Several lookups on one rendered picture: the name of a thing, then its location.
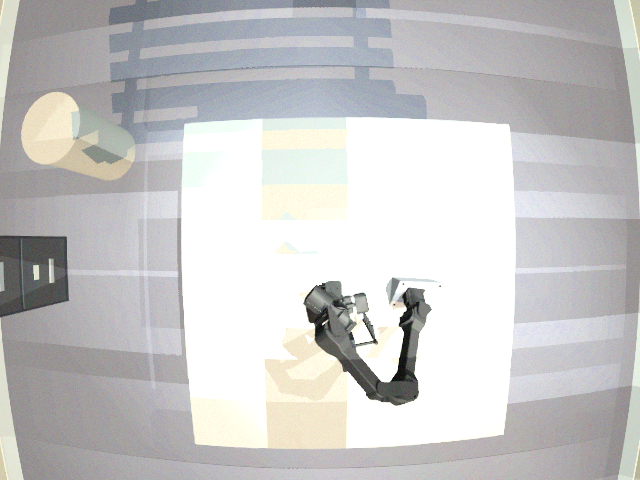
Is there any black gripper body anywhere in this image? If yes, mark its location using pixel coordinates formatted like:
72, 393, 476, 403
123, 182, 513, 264
305, 291, 369, 324

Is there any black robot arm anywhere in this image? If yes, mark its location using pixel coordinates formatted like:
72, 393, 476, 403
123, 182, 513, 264
303, 281, 432, 406

